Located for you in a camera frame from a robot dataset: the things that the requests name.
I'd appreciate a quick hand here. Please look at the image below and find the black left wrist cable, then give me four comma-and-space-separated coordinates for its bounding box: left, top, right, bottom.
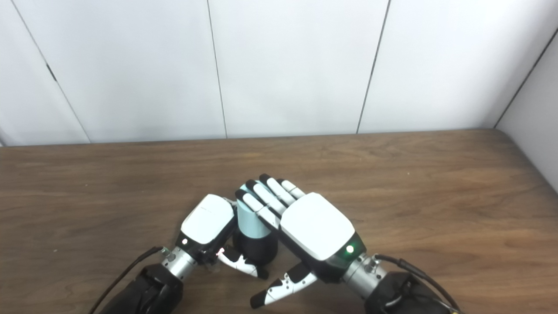
88, 246, 169, 314

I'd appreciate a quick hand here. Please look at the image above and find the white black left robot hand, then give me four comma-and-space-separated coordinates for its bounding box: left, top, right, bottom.
175, 194, 270, 280

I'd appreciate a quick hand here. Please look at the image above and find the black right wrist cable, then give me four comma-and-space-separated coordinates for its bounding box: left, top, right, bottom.
374, 254, 463, 314

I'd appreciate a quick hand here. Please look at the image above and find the black flared nozzle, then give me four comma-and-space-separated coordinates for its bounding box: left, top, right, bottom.
232, 233, 278, 266

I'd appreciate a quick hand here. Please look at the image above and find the light-blue hose piece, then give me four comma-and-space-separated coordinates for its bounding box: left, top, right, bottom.
235, 187, 273, 240

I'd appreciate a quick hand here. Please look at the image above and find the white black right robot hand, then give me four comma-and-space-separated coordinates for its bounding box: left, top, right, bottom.
235, 174, 367, 310

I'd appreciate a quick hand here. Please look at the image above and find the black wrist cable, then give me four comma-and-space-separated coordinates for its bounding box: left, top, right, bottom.
88, 246, 169, 314
374, 254, 463, 314

